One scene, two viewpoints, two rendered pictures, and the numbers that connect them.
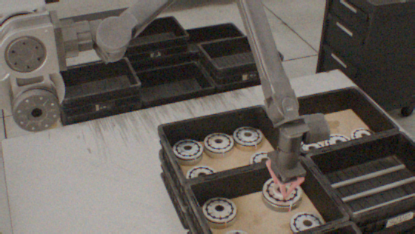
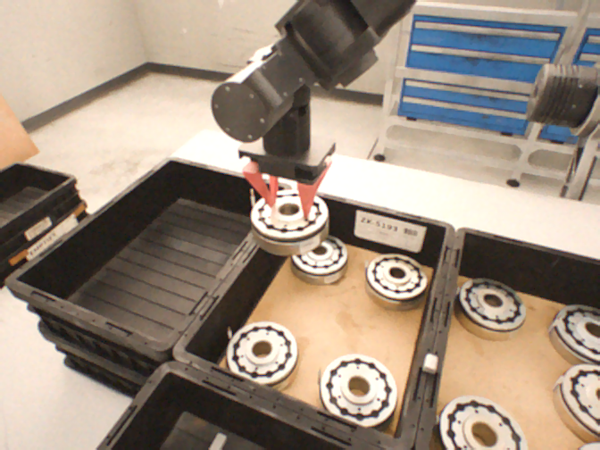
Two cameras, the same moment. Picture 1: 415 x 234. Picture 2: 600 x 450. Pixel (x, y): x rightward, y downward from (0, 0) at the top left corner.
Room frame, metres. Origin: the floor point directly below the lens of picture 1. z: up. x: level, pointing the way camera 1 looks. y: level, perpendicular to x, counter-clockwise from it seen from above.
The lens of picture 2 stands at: (1.30, -0.49, 1.37)
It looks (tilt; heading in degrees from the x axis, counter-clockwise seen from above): 40 degrees down; 134
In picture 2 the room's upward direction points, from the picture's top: straight up
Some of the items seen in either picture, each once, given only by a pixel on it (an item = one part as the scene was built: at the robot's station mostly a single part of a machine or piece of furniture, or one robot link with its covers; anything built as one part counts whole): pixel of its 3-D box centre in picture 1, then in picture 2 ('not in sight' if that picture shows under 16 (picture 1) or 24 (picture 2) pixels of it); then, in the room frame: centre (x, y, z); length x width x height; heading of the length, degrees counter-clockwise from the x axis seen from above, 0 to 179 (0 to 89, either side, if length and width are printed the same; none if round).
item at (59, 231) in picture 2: not in sight; (59, 246); (-0.02, -0.35, 0.41); 0.31 x 0.02 x 0.16; 112
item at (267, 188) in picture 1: (281, 190); (289, 213); (1.00, -0.20, 1.03); 0.10 x 0.10 x 0.01
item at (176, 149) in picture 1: (187, 149); (594, 332); (1.38, 0.06, 0.86); 0.10 x 0.10 x 0.01
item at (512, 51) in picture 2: not in sight; (470, 77); (0.48, 1.70, 0.60); 0.72 x 0.03 x 0.56; 23
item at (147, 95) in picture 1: (171, 106); not in sight; (2.40, 0.20, 0.31); 0.40 x 0.30 x 0.34; 113
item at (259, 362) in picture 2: (307, 223); (262, 349); (1.04, -0.30, 0.86); 0.05 x 0.05 x 0.01
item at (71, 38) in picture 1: (72, 38); not in sight; (1.05, 0.31, 1.45); 0.09 x 0.08 x 0.12; 23
